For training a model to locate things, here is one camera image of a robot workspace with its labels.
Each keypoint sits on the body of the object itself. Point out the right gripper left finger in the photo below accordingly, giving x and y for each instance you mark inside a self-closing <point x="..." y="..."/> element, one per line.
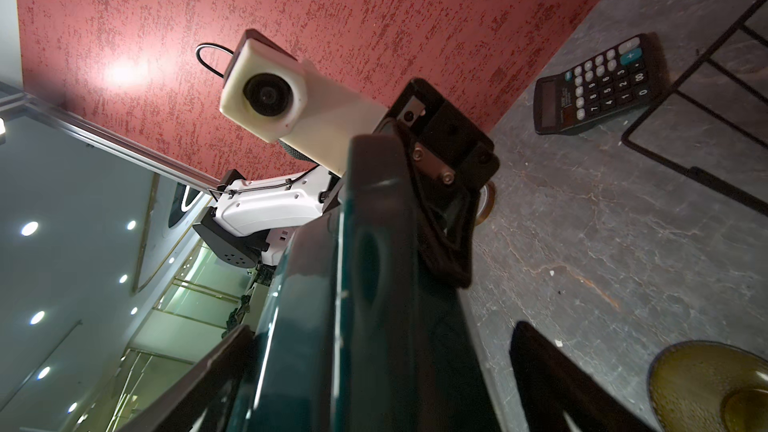
<point x="178" y="408"/>

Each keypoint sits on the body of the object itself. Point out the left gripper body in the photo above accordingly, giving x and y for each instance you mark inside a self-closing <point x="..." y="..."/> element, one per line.
<point x="425" y="129"/>

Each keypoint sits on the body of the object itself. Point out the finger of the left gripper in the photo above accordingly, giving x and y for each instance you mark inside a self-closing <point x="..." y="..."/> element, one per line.
<point x="446" y="213"/>

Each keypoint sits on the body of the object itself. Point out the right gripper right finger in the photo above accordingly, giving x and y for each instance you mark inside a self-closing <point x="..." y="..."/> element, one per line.
<point x="556" y="394"/>

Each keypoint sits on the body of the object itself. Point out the white cup teal outside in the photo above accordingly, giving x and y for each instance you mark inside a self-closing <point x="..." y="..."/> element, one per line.
<point x="357" y="334"/>

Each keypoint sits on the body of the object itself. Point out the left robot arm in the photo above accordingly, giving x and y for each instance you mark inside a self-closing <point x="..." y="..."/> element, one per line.
<point x="244" y="226"/>

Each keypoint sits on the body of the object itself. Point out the olive green glass cup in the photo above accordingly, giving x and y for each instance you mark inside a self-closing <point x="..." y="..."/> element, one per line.
<point x="708" y="386"/>

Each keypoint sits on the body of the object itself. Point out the black calculator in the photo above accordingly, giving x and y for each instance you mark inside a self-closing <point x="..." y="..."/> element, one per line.
<point x="624" y="78"/>

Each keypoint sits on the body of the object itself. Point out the black wire dish rack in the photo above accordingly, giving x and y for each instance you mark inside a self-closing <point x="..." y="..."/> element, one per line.
<point x="710" y="126"/>

